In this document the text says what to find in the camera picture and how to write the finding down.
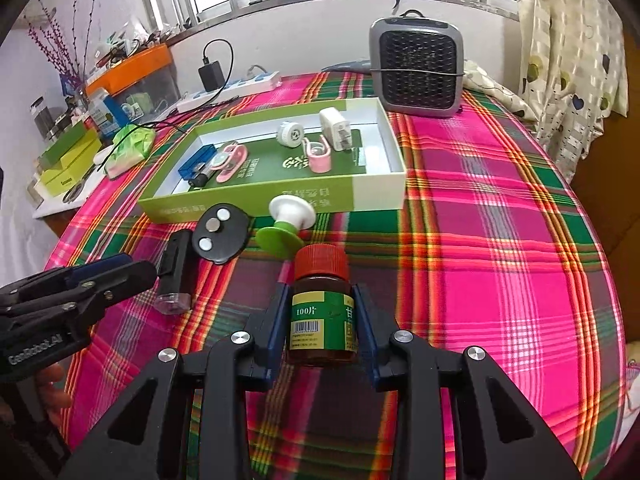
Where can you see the green and white tray box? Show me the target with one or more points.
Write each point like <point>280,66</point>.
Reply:
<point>371,176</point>

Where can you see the yellow-green box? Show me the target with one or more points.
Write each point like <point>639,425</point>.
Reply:
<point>65,161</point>

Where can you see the blue small box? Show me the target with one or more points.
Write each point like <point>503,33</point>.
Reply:
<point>197,162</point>

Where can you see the floral curtain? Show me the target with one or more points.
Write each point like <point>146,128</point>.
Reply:
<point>573,70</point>

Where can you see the pink clip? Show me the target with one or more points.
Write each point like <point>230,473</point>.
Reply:
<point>318,154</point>
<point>227,162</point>

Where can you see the black rectangular device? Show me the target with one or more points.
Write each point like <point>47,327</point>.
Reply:
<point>177,275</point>

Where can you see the brown medicine bottle red cap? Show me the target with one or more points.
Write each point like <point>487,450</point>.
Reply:
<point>322,322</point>

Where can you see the green tissue pack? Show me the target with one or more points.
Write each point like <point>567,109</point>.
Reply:
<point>131,145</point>

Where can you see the silver rectangular lighter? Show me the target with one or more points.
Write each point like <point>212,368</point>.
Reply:
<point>203,176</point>

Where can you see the blue and white carton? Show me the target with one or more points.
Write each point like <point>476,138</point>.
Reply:
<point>106,113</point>

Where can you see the grey flat object behind heater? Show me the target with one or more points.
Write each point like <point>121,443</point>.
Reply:
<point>362,67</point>

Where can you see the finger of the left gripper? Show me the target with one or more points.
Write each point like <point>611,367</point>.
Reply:
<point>114,286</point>
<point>64,277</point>

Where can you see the person hand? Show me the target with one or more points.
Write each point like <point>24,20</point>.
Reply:
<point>54,399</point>

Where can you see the white power strip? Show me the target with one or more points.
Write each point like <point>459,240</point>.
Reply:
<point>237,89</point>

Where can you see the white round cap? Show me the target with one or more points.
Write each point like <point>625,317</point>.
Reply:
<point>290,134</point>

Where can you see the plaid tablecloth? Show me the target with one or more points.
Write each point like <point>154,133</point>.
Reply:
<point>491,248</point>

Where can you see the green white suction knob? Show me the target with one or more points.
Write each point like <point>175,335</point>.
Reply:
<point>291,214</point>

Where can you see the scissors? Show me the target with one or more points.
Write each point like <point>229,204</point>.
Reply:
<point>73,193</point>

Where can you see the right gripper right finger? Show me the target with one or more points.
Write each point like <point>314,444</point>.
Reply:
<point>498,434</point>

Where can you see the white usb charger plug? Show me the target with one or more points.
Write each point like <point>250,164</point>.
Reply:
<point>336,129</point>

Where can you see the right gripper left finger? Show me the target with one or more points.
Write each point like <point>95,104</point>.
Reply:
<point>145,433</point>

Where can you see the wooden cabinet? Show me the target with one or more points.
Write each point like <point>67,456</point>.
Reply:
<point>607,184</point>

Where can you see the grey portable heater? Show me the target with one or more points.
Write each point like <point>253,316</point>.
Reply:
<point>417,65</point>

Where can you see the purple flower branches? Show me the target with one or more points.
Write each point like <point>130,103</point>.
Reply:
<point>68,61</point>

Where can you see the glass jar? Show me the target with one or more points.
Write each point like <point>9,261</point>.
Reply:
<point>42,117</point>

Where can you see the orange lid storage bin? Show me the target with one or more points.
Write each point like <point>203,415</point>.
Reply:
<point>143,86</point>

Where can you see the black charger with cable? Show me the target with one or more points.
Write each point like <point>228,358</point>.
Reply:
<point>212,78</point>

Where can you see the black round button device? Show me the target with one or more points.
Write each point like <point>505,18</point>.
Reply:
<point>222,233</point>

